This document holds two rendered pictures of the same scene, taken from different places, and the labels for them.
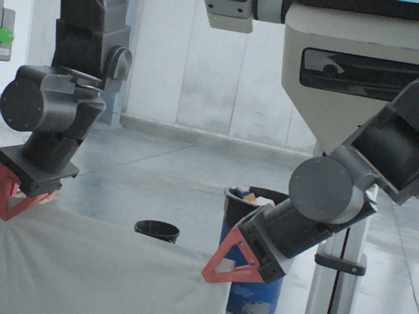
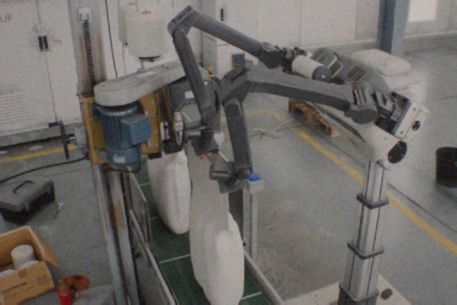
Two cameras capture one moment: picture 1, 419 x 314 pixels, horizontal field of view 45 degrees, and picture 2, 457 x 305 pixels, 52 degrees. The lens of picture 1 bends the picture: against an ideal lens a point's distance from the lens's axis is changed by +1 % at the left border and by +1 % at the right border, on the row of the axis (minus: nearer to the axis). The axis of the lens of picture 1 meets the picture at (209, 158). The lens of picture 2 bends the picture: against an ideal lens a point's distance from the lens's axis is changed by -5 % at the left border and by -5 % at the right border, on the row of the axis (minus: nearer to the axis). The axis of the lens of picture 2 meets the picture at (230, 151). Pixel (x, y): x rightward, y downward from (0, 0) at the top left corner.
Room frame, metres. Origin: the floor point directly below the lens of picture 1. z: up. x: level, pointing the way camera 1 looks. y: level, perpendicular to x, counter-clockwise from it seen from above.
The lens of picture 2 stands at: (-0.42, -1.31, 2.02)
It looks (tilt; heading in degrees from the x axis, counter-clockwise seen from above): 26 degrees down; 52
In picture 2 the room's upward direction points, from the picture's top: 1 degrees counter-clockwise
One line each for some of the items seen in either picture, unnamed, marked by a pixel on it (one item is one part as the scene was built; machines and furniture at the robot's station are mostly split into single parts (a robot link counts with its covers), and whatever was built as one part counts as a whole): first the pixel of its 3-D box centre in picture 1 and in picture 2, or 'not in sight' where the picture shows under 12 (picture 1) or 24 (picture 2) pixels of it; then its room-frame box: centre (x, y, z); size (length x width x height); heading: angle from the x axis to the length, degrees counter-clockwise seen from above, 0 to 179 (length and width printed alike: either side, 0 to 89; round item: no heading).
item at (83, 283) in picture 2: not in sight; (74, 283); (0.19, 1.06, 0.02); 0.22 x 0.18 x 0.04; 74
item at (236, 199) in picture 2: not in sight; (210, 169); (1.16, 0.92, 0.54); 1.05 x 0.02 x 0.41; 74
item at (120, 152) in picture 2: not in sight; (121, 134); (0.35, 0.40, 1.21); 0.15 x 0.15 x 0.25
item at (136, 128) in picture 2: not in sight; (136, 131); (0.37, 0.30, 1.25); 0.10 x 0.08 x 0.12; 9
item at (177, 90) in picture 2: not in sight; (186, 97); (0.78, 0.56, 1.21); 0.30 x 0.25 x 0.30; 74
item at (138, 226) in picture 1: (154, 246); (451, 168); (3.13, 0.24, 0.13); 0.30 x 0.30 x 0.26
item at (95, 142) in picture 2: not in sight; (118, 118); (0.44, 0.62, 1.18); 0.34 x 0.25 x 0.31; 164
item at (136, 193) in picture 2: not in sight; (128, 187); (0.64, 1.07, 0.54); 1.05 x 0.02 x 0.41; 74
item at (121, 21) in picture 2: not in sight; (133, 21); (0.56, 0.62, 1.61); 0.15 x 0.14 x 0.17; 74
